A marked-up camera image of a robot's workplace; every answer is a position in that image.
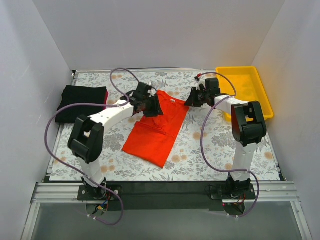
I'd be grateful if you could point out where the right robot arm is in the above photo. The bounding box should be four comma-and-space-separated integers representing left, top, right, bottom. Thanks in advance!
184, 75, 267, 198

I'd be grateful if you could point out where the folded black t-shirt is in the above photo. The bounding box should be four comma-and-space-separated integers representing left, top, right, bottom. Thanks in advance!
55, 85, 107, 124

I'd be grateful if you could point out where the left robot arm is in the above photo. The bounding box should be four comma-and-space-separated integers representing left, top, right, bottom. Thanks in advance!
67, 82, 163, 200

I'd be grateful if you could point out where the orange t-shirt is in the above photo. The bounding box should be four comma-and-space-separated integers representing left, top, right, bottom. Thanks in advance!
122, 90, 189, 168

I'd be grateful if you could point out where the aluminium frame rail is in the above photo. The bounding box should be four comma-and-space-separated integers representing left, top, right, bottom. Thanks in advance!
22, 181, 312, 240

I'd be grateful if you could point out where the floral patterned table mat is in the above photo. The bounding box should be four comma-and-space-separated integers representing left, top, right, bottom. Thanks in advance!
49, 71, 285, 182

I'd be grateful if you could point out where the yellow plastic bin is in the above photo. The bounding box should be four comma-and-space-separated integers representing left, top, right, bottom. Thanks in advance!
215, 66, 274, 120

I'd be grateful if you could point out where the folded red t-shirt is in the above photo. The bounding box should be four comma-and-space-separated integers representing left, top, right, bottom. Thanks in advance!
103, 90, 109, 105

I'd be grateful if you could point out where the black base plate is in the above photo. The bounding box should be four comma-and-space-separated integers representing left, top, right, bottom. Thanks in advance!
77, 180, 259, 215

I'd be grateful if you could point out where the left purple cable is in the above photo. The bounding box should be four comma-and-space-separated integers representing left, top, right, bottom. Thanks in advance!
44, 68, 142, 226

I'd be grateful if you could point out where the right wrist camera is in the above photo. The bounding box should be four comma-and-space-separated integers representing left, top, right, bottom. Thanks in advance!
194, 73, 206, 91

